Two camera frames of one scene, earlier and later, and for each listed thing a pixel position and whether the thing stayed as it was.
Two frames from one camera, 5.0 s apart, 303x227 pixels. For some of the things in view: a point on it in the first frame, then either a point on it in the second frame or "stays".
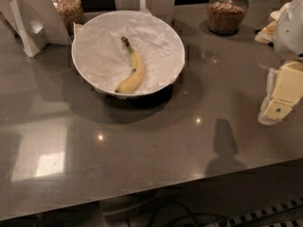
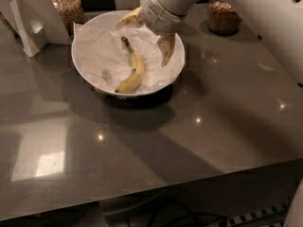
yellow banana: x=137 y=71 stays
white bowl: x=128 y=53 stays
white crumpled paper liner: x=106 y=62 stays
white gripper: x=290 y=32 to x=159 y=17
